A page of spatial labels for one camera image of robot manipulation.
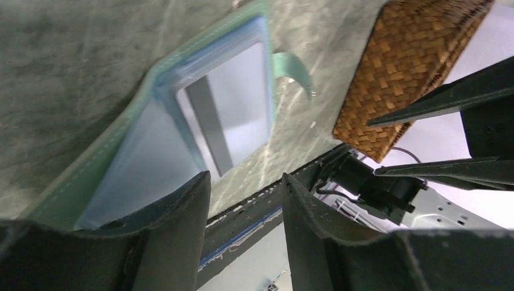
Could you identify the white magnetic stripe card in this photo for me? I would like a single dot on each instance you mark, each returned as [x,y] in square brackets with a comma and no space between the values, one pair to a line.
[226,104]

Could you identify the brown wicker basket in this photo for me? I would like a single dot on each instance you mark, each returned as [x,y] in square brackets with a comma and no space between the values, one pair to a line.
[411,50]

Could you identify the green card holder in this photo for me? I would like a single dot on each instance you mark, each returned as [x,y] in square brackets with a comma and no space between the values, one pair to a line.
[148,151]

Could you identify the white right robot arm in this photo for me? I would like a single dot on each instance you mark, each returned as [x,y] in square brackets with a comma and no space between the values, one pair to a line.
[401,194]

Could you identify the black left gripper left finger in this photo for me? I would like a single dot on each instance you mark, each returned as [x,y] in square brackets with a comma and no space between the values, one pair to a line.
[155,248]

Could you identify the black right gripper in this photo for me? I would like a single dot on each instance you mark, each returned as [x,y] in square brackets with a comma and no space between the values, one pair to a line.
[488,126]

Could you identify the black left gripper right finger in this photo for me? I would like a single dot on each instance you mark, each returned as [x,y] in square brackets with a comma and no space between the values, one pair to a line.
[328,251]

